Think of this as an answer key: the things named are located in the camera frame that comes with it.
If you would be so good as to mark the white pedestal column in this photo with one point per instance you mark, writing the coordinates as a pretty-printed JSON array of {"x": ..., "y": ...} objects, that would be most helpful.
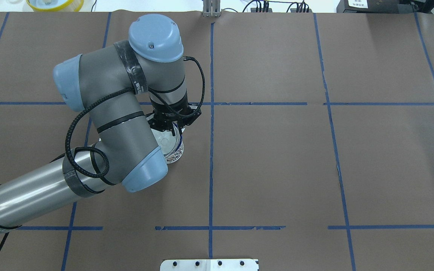
[{"x": 210, "y": 265}]

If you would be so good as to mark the yellow rimmed bowl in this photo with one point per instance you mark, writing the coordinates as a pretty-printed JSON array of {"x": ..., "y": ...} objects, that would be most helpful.
[{"x": 55, "y": 5}]

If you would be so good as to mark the aluminium frame post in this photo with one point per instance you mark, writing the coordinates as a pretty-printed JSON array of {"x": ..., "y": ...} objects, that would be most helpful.
[{"x": 211, "y": 8}]

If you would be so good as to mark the white enamel mug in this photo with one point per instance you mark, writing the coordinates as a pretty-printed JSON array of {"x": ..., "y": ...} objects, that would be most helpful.
[{"x": 177, "y": 156}]

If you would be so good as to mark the black computer box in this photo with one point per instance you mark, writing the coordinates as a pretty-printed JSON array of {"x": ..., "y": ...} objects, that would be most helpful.
[{"x": 373, "y": 6}]

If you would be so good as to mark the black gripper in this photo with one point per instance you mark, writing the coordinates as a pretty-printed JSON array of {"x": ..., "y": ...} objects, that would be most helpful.
[{"x": 167, "y": 112}]

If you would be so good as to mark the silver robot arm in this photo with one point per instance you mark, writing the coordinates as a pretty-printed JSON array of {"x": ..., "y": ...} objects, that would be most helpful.
[{"x": 122, "y": 93}]

